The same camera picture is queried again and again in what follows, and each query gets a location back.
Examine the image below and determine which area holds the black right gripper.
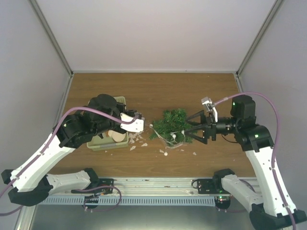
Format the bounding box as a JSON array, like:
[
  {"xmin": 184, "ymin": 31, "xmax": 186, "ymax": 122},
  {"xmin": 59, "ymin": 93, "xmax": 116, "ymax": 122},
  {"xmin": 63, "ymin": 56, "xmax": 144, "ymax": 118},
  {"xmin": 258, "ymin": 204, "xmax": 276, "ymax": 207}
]
[{"xmin": 184, "ymin": 110, "xmax": 240, "ymax": 144}]

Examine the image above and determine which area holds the white ball light string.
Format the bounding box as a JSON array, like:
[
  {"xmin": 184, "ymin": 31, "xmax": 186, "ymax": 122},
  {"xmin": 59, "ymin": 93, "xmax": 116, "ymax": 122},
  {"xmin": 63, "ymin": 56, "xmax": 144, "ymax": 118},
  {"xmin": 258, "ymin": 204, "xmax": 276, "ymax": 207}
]
[{"xmin": 149, "ymin": 124, "xmax": 187, "ymax": 158}]

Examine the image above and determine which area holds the small green christmas tree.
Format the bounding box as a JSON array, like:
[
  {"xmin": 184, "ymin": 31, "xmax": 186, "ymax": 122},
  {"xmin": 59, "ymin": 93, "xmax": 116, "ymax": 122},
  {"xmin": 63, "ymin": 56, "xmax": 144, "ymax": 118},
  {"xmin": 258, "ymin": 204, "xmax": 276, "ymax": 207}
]
[{"xmin": 149, "ymin": 108, "xmax": 192, "ymax": 143}]

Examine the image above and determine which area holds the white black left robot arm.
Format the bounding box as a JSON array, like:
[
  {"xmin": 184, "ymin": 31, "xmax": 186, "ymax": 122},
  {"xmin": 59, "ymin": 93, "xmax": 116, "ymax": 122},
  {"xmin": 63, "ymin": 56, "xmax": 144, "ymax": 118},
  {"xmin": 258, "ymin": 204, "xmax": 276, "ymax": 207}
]
[{"xmin": 1, "ymin": 94, "xmax": 145, "ymax": 207}]

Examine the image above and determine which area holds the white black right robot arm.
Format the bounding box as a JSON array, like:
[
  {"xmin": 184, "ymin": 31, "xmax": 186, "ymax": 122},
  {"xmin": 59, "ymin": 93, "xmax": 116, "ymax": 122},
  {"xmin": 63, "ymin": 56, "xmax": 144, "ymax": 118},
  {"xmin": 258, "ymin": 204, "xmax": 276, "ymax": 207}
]
[{"xmin": 184, "ymin": 92, "xmax": 307, "ymax": 230}]

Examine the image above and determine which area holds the beige snowman ornament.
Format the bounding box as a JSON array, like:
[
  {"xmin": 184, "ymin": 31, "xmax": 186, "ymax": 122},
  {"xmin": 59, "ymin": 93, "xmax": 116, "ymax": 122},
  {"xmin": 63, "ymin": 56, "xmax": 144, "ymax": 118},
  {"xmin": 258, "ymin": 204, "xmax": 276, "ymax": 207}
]
[{"xmin": 103, "ymin": 130, "xmax": 126, "ymax": 143}]

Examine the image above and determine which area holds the light green perforated plastic basket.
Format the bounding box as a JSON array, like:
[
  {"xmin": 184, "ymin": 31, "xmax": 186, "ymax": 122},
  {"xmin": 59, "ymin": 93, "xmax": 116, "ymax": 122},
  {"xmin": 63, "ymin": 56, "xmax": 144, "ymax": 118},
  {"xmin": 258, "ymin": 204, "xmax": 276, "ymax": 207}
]
[{"xmin": 85, "ymin": 94, "xmax": 128, "ymax": 151}]

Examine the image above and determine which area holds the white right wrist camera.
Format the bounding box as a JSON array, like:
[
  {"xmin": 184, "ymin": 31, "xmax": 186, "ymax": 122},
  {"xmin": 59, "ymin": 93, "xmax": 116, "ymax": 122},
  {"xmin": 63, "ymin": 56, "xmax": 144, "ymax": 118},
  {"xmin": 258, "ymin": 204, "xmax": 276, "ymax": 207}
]
[{"xmin": 201, "ymin": 97, "xmax": 218, "ymax": 123}]

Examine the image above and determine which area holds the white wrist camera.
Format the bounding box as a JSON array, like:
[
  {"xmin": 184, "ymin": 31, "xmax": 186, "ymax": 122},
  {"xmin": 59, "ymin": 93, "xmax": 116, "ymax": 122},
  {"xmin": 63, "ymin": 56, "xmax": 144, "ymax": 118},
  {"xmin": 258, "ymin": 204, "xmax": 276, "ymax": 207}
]
[
  {"xmin": 120, "ymin": 113, "xmax": 145, "ymax": 133},
  {"xmin": 201, "ymin": 97, "xmax": 218, "ymax": 123}
]

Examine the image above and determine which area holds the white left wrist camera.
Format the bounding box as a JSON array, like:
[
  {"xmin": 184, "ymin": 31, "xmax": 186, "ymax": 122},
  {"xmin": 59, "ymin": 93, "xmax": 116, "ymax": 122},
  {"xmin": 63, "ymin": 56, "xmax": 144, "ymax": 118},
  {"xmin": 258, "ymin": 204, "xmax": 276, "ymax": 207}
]
[{"xmin": 120, "ymin": 113, "xmax": 145, "ymax": 133}]

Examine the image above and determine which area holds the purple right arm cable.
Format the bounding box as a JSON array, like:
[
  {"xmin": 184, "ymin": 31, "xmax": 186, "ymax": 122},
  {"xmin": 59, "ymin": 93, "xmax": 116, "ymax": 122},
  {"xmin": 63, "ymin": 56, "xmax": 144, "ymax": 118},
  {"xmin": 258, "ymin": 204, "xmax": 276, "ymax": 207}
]
[{"xmin": 214, "ymin": 92, "xmax": 297, "ymax": 230}]

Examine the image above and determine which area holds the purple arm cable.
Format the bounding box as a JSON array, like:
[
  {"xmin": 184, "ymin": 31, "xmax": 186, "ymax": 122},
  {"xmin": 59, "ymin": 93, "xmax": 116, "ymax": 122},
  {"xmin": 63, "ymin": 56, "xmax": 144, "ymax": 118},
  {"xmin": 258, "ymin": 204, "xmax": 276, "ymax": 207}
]
[
  {"xmin": 214, "ymin": 92, "xmax": 297, "ymax": 230},
  {"xmin": 0, "ymin": 106, "xmax": 139, "ymax": 215}
]

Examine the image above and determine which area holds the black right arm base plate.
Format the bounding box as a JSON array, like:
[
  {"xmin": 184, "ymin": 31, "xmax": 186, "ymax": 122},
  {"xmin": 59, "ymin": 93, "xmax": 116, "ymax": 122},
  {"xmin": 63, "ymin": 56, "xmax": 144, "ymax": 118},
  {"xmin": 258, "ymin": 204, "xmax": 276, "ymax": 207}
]
[{"xmin": 191, "ymin": 179, "xmax": 229, "ymax": 195}]

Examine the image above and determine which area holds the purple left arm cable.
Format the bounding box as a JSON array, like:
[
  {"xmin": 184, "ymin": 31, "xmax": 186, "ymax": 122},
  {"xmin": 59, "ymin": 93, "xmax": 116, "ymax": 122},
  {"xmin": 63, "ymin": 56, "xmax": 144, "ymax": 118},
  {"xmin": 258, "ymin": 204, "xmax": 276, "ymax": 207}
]
[{"xmin": 0, "ymin": 106, "xmax": 139, "ymax": 215}]

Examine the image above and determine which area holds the aluminium front mounting rail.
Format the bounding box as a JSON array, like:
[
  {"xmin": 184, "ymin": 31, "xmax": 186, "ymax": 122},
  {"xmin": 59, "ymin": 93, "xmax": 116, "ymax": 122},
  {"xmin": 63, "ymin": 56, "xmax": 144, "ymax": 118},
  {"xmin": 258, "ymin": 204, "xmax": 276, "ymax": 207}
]
[{"xmin": 26, "ymin": 176, "xmax": 267, "ymax": 196}]

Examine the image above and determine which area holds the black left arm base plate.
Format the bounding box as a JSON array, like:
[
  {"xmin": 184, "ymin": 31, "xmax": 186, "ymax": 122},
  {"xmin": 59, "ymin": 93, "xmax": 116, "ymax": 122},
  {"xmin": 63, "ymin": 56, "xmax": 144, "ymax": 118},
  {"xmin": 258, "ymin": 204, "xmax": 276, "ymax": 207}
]
[{"xmin": 71, "ymin": 178, "xmax": 114, "ymax": 195}]

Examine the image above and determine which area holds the grey slotted cable duct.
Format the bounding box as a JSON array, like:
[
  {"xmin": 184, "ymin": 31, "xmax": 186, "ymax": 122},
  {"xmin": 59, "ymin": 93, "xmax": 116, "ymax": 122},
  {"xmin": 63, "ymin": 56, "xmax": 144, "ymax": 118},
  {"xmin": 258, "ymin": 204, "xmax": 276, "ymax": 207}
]
[{"xmin": 41, "ymin": 195, "xmax": 215, "ymax": 207}]

